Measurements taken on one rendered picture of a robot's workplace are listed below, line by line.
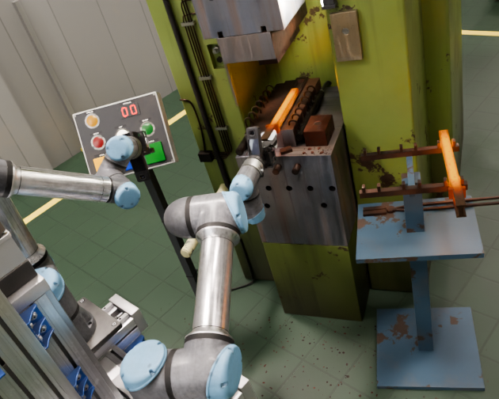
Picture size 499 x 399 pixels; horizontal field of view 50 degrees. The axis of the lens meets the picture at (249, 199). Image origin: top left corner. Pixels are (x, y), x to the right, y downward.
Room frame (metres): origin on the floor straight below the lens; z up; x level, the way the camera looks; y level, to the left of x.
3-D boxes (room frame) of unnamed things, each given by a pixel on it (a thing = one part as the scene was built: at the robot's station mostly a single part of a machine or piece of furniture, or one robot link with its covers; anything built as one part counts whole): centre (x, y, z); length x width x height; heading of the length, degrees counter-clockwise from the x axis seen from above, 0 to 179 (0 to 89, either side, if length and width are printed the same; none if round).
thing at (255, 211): (1.48, 0.01, 0.89); 0.11 x 0.08 x 0.11; 73
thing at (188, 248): (1.86, 0.20, 0.62); 0.44 x 0.05 x 0.05; 150
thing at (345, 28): (1.72, -0.48, 1.27); 0.09 x 0.02 x 0.17; 60
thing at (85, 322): (1.21, 0.64, 0.87); 0.15 x 0.15 x 0.10
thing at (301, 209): (1.93, -0.30, 0.69); 0.56 x 0.38 x 0.45; 150
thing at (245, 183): (1.47, 0.00, 0.99); 0.11 x 0.08 x 0.09; 150
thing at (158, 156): (1.84, 0.30, 1.01); 0.07 x 0.05 x 0.07; 85
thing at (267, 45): (1.95, -0.25, 1.32); 0.42 x 0.20 x 0.10; 150
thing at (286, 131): (1.95, -0.25, 0.96); 0.42 x 0.20 x 0.09; 150
